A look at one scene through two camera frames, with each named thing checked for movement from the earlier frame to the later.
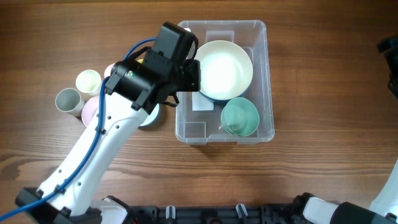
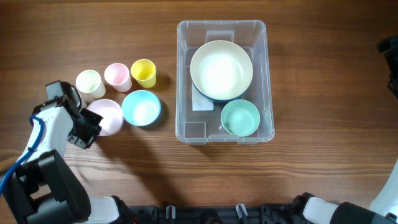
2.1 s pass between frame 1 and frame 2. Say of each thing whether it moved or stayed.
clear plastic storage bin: stayed
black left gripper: moved
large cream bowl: stayed
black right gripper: stayed
